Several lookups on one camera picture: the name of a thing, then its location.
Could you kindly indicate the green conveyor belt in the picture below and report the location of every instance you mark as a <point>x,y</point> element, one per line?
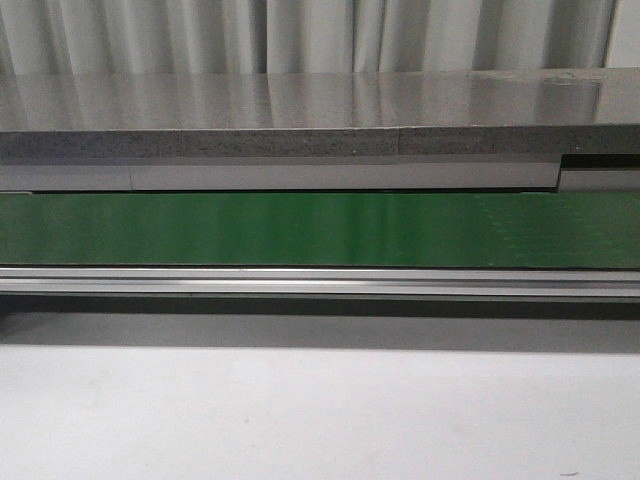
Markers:
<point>463,230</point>

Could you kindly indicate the grey panel under counter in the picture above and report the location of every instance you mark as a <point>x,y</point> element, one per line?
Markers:
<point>524,172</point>

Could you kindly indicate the grey stone counter slab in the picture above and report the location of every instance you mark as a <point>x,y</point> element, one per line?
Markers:
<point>557,111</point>

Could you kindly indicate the white pleated curtain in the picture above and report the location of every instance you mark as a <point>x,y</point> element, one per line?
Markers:
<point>86,37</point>

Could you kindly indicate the aluminium conveyor frame rail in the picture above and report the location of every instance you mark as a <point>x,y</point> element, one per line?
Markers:
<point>456,283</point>

